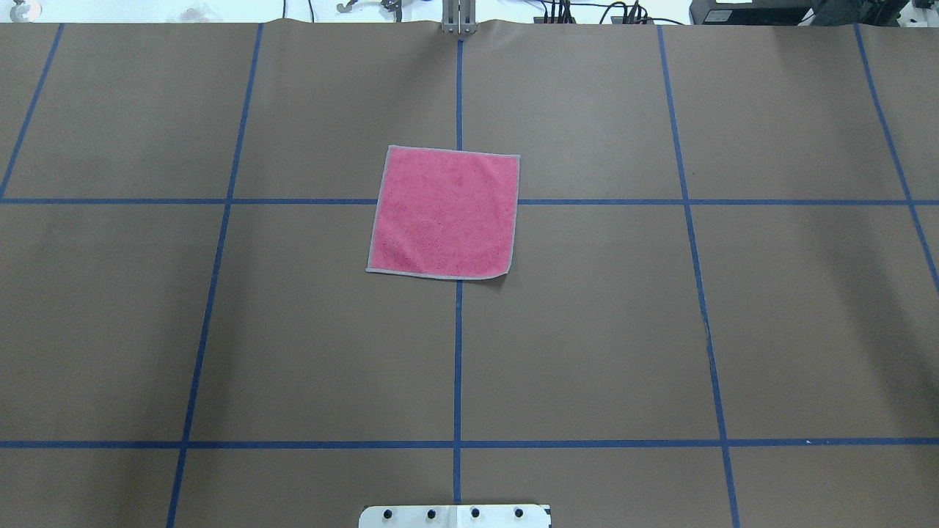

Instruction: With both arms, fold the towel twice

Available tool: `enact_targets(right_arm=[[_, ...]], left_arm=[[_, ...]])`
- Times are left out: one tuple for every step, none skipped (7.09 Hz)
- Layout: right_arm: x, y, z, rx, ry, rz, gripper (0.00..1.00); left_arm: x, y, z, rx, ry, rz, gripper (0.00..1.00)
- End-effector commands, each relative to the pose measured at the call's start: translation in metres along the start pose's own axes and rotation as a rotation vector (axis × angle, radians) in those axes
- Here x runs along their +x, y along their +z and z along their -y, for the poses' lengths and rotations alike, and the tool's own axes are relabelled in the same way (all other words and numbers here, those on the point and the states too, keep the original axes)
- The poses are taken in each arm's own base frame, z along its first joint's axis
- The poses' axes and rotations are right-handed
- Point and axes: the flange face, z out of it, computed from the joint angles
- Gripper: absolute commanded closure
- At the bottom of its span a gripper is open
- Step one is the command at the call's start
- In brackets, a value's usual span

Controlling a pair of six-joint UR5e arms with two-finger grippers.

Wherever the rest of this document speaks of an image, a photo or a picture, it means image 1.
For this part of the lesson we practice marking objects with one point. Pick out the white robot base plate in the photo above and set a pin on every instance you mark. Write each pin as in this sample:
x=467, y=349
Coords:
x=485, y=515

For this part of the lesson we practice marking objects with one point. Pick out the black power strip with cables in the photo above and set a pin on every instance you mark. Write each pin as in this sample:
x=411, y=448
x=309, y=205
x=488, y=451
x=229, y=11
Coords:
x=630, y=13

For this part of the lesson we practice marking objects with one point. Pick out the black box on desk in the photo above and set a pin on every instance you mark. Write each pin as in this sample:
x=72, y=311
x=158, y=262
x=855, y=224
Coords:
x=748, y=13

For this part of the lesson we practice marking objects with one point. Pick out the pink and grey towel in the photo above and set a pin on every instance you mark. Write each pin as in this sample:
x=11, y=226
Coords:
x=445, y=214

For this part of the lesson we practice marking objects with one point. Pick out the aluminium camera post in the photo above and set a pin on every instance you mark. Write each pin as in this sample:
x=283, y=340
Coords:
x=459, y=17

